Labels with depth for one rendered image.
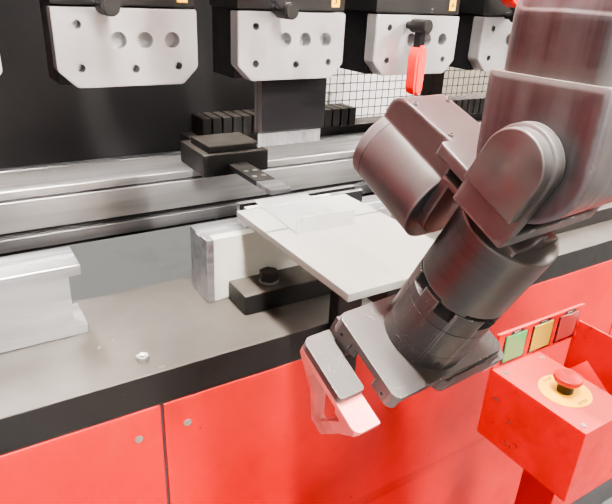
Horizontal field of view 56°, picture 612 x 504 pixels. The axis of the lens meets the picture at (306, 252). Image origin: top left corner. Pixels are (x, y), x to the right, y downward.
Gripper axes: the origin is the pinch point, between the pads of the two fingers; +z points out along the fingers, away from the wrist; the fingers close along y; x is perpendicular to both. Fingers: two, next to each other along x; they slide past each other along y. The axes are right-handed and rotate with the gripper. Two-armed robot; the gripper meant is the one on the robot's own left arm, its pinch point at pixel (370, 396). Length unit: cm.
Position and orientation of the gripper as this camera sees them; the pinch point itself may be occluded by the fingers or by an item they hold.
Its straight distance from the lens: 46.3
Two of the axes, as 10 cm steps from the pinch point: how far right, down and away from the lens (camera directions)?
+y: -8.1, 2.1, -5.5
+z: -3.1, 6.5, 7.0
